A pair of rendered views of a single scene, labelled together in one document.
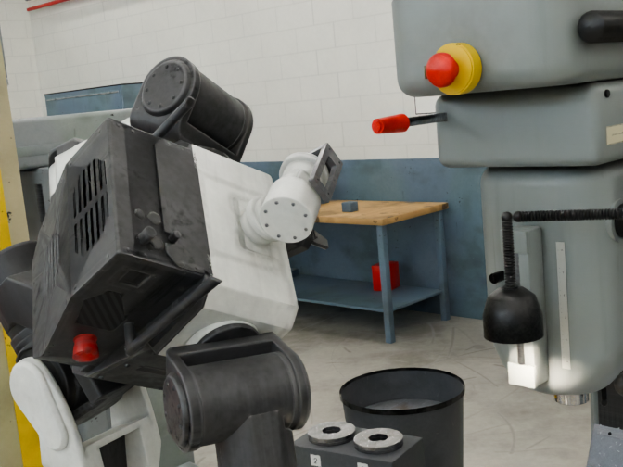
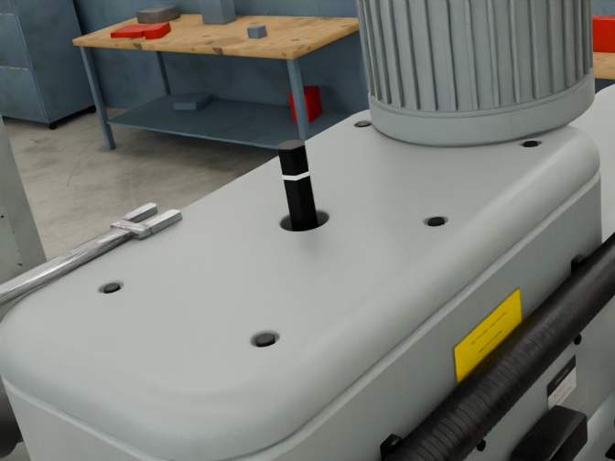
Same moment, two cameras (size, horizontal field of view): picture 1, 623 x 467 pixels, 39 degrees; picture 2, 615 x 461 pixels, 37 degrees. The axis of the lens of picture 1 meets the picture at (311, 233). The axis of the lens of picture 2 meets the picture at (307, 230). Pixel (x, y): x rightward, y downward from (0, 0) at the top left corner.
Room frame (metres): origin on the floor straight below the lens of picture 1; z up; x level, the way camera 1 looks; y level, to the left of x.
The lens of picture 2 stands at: (0.60, -0.35, 2.16)
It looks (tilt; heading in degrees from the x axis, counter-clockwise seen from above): 25 degrees down; 0
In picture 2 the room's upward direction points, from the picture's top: 10 degrees counter-clockwise
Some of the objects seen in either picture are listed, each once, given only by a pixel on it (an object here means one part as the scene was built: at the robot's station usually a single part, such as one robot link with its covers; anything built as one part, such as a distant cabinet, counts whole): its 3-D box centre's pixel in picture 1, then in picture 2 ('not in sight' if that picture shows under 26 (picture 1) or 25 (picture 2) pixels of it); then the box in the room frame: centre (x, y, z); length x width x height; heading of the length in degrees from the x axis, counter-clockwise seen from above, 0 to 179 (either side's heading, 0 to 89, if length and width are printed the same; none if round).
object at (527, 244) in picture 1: (525, 306); not in sight; (1.13, -0.27, 1.45); 0.04 x 0.04 x 0.21; 45
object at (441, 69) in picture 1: (444, 69); not in sight; (1.03, -0.17, 1.76); 0.04 x 0.03 x 0.04; 45
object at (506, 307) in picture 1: (512, 310); not in sight; (1.04, -0.23, 1.46); 0.07 x 0.07 x 0.06
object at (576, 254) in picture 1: (567, 270); not in sight; (1.21, -0.35, 1.47); 0.21 x 0.19 x 0.32; 45
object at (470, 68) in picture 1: (456, 69); not in sight; (1.05, -0.19, 1.76); 0.06 x 0.02 x 0.06; 45
